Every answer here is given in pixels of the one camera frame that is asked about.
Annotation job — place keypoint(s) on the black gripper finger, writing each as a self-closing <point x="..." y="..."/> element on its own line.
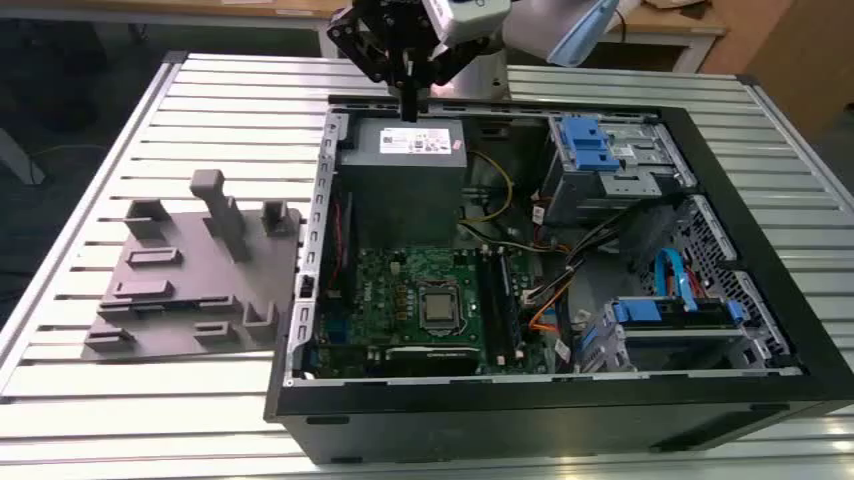
<point x="361" y="55"/>
<point x="461" y="62"/>

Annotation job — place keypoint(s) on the blue RAM stick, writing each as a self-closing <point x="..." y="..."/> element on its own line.
<point x="180" y="302"/>

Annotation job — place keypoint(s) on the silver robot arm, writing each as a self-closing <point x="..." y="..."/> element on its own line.
<point x="527" y="35"/>

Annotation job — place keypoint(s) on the black RAM slot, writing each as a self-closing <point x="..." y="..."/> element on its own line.
<point x="493" y="305"/>
<point x="514" y="305"/>

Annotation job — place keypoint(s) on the blue drive bay latch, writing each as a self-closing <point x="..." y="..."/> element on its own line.
<point x="587" y="135"/>

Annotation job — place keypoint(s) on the grey power supply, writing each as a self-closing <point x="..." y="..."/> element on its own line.
<point x="401" y="200"/>

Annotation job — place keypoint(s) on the grey metal drive cage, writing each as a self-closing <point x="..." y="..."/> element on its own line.
<point x="627" y="185"/>

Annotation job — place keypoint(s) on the green motherboard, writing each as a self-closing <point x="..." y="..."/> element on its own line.
<point x="401" y="270"/>

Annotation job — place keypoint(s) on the black office chair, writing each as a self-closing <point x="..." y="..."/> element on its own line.
<point x="54" y="75"/>

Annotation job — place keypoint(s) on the white power connector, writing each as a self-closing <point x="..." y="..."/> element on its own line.
<point x="529" y="297"/>

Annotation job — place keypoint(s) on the grey parts rack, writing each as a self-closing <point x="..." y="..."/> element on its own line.
<point x="187" y="260"/>

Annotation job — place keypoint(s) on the silver CPU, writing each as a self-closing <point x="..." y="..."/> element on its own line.
<point x="442" y="307"/>

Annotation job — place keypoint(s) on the brown wooden cabinet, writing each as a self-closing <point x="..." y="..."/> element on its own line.
<point x="801" y="50"/>

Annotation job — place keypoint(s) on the grey metal leg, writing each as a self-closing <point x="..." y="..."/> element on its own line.
<point x="20" y="155"/>

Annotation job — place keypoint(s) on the blue disk carrier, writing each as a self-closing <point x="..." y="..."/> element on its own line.
<point x="641" y="312"/>

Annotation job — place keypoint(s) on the black graphics card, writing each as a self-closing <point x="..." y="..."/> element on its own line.
<point x="427" y="362"/>

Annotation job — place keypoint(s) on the grey metal disk bay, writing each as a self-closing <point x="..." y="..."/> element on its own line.
<point x="667" y="340"/>

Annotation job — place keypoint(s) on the black PC case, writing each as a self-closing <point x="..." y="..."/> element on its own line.
<point x="534" y="430"/>

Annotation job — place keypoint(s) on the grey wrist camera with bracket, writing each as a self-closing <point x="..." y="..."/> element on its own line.
<point x="467" y="22"/>

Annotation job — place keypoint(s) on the wooden desk white frame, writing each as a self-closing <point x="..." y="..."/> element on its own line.
<point x="667" y="20"/>

